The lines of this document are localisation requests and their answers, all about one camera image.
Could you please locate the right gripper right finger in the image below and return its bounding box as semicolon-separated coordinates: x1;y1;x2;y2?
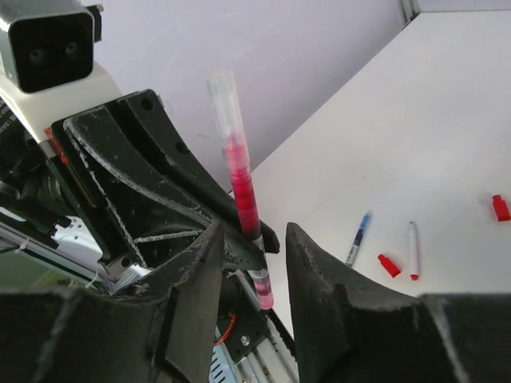
286;223;510;382

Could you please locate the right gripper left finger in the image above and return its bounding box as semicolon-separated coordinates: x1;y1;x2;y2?
1;223;224;382

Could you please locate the white pen blue print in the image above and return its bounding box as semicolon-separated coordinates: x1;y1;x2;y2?
345;210;373;267

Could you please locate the clear pen cap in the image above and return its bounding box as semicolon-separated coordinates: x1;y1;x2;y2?
207;70;247;148
476;192;509;226

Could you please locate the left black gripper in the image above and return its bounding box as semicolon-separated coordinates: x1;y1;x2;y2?
47;89;279;270

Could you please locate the thin white red pen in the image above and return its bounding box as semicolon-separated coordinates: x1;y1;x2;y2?
408;221;420;281

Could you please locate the aluminium rail frame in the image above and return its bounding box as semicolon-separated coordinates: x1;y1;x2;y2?
1;224;298;382

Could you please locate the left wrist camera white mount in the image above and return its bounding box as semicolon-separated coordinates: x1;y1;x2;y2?
0;0;125;144

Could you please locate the small red pen cap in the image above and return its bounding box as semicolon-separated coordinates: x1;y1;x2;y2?
377;254;402;278

